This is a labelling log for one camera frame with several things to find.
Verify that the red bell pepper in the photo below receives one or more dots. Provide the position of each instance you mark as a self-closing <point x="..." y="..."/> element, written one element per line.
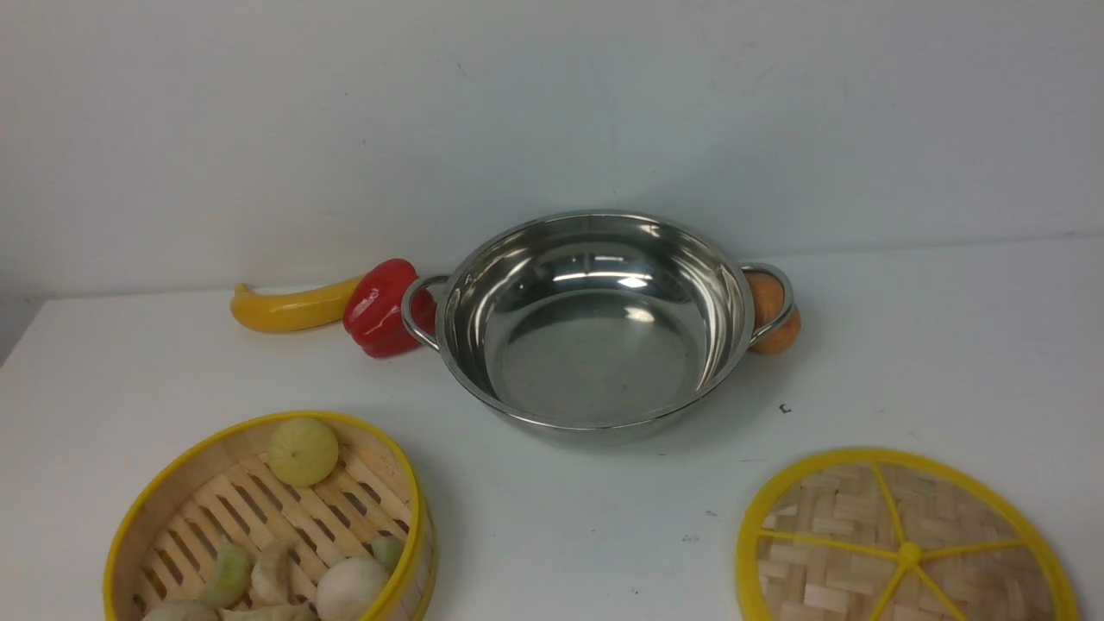
<point x="373" y="317"/>

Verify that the white dumpling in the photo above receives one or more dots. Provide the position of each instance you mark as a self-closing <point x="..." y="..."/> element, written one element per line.
<point x="271" y="574"/>

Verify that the white round bun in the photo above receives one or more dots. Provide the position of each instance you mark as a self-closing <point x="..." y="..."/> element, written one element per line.
<point x="349" y="589"/>

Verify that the bamboo steamer basket yellow rim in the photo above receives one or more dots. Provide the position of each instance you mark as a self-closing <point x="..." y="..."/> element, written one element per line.
<point x="223" y="488"/>

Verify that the beige round bun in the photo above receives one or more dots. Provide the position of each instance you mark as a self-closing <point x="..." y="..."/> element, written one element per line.
<point x="186" y="610"/>

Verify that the stainless steel pot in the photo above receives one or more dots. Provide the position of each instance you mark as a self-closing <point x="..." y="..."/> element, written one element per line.
<point x="593" y="325"/>

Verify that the small green dumpling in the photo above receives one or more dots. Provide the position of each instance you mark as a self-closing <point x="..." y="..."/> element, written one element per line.
<point x="387" y="551"/>

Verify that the orange fruit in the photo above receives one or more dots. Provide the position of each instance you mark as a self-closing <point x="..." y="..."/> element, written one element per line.
<point x="767" y="294"/>

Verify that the yellow-green bun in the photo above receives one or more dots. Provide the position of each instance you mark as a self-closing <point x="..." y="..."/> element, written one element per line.
<point x="302" y="452"/>

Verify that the yellow banana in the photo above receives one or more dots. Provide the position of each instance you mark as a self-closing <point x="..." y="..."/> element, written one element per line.
<point x="291" y="312"/>

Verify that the bamboo steamer lid yellow frame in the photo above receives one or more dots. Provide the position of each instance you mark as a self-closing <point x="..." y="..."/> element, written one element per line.
<point x="879" y="534"/>

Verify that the pale flat dumpling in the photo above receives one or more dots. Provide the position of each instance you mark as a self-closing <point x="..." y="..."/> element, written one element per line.
<point x="301" y="612"/>

